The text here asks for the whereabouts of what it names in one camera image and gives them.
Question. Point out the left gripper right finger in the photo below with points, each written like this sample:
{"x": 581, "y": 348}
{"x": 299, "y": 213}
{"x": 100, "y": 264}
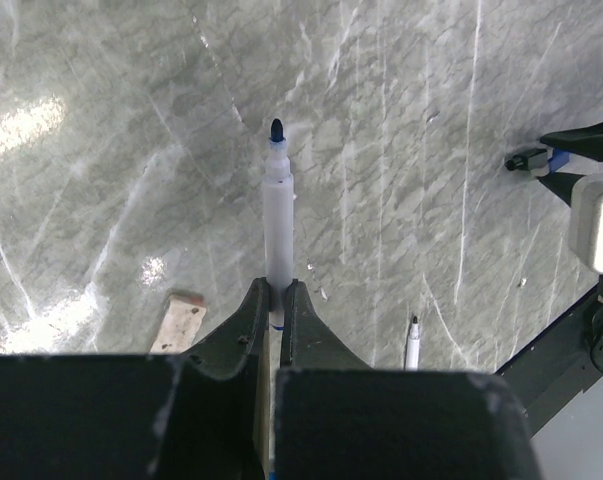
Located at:
{"x": 337, "y": 418}

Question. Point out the black base bar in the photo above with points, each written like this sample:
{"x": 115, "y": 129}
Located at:
{"x": 565, "y": 359}

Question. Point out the small black cap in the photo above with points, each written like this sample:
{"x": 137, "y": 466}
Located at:
{"x": 528, "y": 160}

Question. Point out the small grey eraser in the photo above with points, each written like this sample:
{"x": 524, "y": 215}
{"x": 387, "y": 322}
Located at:
{"x": 182, "y": 316}

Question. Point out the small blue cap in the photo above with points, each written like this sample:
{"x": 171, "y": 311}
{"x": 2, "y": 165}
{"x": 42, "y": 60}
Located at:
{"x": 556, "y": 160}

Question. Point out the white marker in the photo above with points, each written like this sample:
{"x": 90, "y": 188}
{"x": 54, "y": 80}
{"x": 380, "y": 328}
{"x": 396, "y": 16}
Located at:
{"x": 412, "y": 351}

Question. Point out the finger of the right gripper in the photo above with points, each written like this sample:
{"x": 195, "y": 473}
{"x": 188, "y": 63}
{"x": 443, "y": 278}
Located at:
{"x": 586, "y": 142}
{"x": 561, "y": 184}

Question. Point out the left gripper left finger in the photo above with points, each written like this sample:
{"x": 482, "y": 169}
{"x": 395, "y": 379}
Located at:
{"x": 189, "y": 415}

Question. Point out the short blue pen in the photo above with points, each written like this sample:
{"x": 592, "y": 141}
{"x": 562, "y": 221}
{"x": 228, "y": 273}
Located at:
{"x": 278, "y": 218}

